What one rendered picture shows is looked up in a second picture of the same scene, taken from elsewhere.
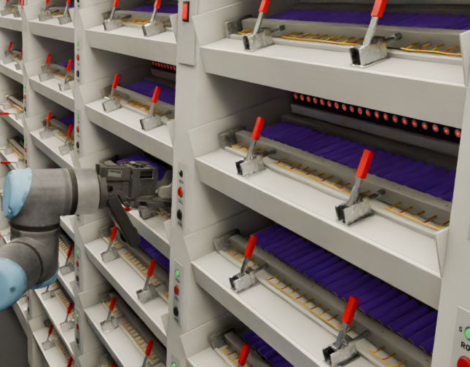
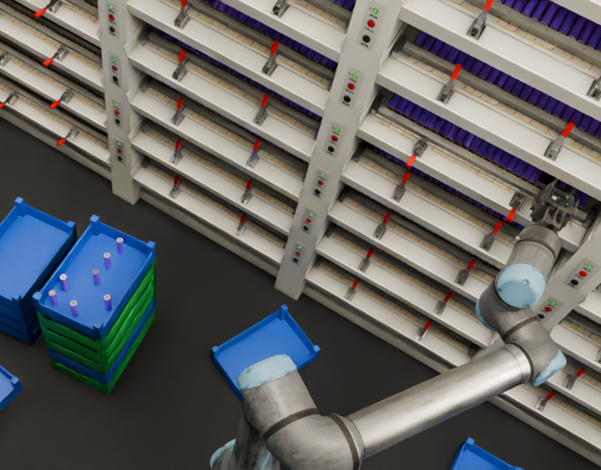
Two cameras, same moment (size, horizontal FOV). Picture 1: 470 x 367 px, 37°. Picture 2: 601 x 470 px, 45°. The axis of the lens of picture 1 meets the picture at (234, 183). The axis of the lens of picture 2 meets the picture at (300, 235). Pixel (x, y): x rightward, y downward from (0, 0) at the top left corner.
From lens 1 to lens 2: 192 cm
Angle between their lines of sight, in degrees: 56
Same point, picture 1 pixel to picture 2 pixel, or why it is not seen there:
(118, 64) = not seen: hidden behind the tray
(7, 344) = (64, 177)
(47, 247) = not seen: hidden behind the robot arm
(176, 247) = (594, 253)
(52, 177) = (547, 265)
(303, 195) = not seen: outside the picture
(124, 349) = (417, 255)
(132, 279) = (450, 222)
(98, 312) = (348, 214)
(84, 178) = (556, 247)
